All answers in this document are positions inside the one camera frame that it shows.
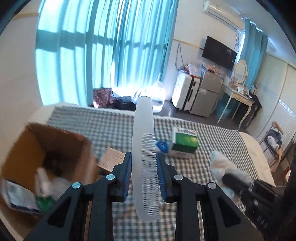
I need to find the green snack packet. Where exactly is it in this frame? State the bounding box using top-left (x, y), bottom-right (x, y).
top-left (36, 196), bottom-right (55, 212)

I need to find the black white plastic bag bundle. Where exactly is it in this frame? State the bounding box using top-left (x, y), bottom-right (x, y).
top-left (210, 151), bottom-right (253, 203)

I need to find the small wooden box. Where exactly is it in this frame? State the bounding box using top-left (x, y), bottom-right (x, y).
top-left (98, 147), bottom-right (125, 173)

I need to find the green white carton box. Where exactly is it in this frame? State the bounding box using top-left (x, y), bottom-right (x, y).
top-left (168, 126), bottom-right (199, 159)

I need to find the translucent white comb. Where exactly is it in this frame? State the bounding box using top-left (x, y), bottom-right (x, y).
top-left (132, 96), bottom-right (160, 222)

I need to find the brown cardboard box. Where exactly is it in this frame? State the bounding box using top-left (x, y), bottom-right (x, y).
top-left (1, 123), bottom-right (97, 216)

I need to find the blue white small packet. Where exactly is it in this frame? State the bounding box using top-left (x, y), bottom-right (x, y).
top-left (156, 140), bottom-right (171, 155)

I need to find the white dressing table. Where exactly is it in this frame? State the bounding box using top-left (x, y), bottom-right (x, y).
top-left (217, 85), bottom-right (262, 129)

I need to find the patterned dark bag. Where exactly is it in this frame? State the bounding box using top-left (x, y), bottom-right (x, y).
top-left (93, 88), bottom-right (116, 108)

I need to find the grey mini fridge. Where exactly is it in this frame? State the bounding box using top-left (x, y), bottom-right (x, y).
top-left (190, 70), bottom-right (224, 118)

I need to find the oval vanity mirror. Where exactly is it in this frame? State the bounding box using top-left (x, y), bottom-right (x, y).
top-left (232, 60), bottom-right (248, 84)

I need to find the white suitcase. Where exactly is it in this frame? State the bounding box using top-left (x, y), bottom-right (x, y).
top-left (171, 71), bottom-right (200, 111)

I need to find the blue window curtain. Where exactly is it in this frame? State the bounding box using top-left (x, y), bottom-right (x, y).
top-left (36, 1), bottom-right (179, 106)

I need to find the white air conditioner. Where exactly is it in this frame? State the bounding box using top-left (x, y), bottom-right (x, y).
top-left (203, 1), bottom-right (244, 32)

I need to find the black wall television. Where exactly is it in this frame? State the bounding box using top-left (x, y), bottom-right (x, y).
top-left (202, 36), bottom-right (237, 70)

